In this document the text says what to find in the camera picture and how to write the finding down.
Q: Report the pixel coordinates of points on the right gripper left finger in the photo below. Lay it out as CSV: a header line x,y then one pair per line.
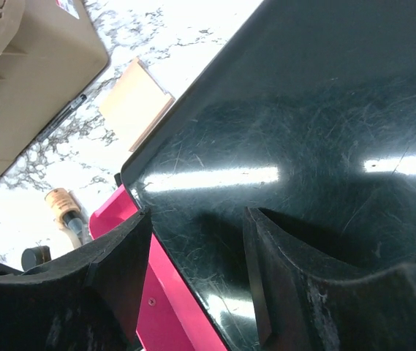
x,y
87,299

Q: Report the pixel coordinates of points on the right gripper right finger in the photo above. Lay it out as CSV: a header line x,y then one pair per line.
x,y
305,299

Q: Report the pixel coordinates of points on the small black round jar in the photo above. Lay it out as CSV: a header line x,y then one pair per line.
x,y
32,257

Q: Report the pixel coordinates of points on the pink top drawer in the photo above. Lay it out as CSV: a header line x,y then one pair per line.
x,y
170,318

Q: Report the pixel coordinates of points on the beige concealer tube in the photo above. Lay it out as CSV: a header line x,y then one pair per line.
x,y
70,218

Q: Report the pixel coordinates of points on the black eyeliner pencil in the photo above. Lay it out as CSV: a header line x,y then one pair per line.
x,y
57,120

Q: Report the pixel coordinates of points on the black makeup drawer organizer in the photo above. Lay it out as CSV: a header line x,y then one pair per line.
x,y
308,114

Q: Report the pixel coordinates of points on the square copper compact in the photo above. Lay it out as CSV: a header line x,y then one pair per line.
x,y
135,105

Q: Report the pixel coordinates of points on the tan plastic toolbox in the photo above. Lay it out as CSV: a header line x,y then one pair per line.
x,y
49,53

